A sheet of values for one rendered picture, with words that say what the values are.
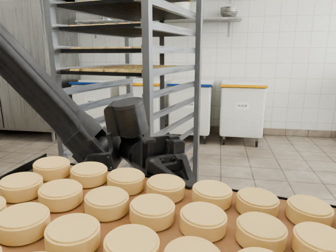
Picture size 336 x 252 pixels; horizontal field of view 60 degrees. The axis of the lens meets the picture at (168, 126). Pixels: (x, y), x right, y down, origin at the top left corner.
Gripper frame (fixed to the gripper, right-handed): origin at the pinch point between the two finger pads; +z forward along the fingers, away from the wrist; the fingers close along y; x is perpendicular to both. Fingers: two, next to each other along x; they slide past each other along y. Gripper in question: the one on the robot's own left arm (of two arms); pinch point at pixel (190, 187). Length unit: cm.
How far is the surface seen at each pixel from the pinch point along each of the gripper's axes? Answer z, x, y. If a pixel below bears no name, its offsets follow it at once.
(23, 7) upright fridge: -366, -18, -63
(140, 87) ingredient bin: -299, -136, 26
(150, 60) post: -67, -29, -15
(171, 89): -85, -49, -1
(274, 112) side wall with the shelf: -234, -312, 60
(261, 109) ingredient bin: -202, -247, 44
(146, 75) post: -67, -27, -10
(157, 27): -77, -36, -27
